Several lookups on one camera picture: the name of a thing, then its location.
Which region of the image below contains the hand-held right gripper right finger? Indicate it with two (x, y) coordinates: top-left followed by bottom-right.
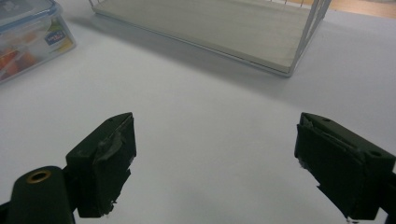
(293, 112), (396, 221)

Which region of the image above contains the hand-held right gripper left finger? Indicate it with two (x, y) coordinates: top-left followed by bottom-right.
(64, 111), (137, 218)

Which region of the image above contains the clear plastic food container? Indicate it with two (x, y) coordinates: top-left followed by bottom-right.
(0, 0), (78, 85)

